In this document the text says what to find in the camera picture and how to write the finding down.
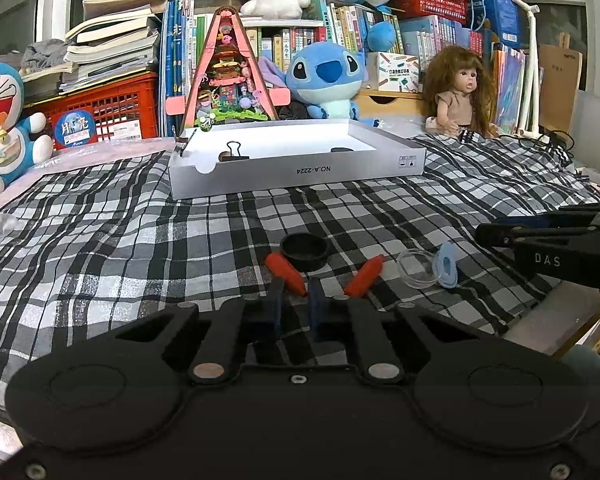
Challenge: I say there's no label printer box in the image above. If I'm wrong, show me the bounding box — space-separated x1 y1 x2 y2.
367 52 420 93

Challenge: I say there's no Doraemon plush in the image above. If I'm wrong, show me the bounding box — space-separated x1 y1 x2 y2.
0 63 55 194

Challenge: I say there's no brown haired doll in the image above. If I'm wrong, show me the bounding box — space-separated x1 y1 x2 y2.
422 46 498 139

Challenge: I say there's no black binder clip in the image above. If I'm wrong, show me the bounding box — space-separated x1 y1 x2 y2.
174 127 198 156
219 141 249 162

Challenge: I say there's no pink triangular diorama house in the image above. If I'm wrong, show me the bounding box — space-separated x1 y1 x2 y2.
166 6 290 130

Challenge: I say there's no blue Stitch plush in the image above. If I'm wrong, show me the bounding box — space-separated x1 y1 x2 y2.
259 41 368 120

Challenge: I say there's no red plastic crate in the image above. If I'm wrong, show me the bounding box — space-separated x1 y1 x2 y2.
24 72 159 150

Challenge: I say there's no black cable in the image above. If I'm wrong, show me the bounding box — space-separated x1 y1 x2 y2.
499 129 581 166

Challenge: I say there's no white cardboard box tray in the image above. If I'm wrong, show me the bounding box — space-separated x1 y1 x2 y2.
168 119 427 200

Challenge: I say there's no black white plaid cloth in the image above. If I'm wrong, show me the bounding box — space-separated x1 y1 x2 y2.
0 134 600 408

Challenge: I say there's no stack of books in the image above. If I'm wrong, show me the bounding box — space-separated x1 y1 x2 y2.
20 0 166 102

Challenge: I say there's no blue hair clip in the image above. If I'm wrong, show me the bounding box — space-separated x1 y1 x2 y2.
431 242 458 289

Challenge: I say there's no wooden drawer box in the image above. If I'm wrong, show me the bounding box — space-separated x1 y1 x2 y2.
353 89 424 118

